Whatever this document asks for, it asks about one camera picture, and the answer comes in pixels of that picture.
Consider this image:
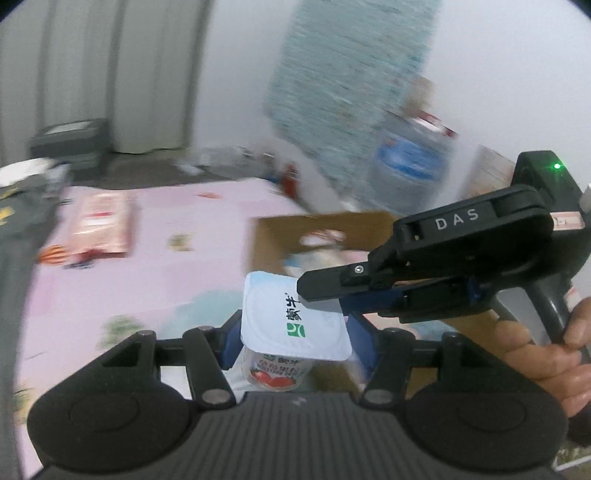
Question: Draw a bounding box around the grey quilt with yellow prints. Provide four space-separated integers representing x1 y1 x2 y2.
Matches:
0 171 65 480

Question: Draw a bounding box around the cardboard box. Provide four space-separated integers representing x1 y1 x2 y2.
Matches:
252 211 402 398

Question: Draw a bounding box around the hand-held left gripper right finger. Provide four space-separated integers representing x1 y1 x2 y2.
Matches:
346 314 490 407

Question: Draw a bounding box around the teal floral hanging cloth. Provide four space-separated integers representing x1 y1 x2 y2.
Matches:
265 0 444 204

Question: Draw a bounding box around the large water jug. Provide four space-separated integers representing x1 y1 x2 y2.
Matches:
369 113 458 213

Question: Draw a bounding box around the light wooden furniture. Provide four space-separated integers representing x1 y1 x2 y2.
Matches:
462 145 519 200

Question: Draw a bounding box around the white lace-trimmed cloth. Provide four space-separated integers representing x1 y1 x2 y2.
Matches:
0 158 61 185

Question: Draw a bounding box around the pink wet wipes pack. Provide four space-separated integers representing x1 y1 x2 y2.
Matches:
65 191 134 259

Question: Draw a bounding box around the pink bed sheet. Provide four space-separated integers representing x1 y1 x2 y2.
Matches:
14 178 416 480

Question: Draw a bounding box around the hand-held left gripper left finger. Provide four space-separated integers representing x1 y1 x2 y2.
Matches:
102 310 243 409

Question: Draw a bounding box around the yogurt cup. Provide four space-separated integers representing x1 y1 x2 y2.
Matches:
240 271 352 393

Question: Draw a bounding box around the red bottle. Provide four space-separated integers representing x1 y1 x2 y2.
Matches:
281 164 299 197

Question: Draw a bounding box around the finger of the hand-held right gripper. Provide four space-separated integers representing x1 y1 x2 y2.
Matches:
297 263 407 313
379 279 481 324

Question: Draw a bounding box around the grey curtain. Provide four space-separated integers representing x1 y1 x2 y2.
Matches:
0 0 213 158

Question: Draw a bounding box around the person's right hand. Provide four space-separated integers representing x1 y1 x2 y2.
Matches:
496 295 591 416

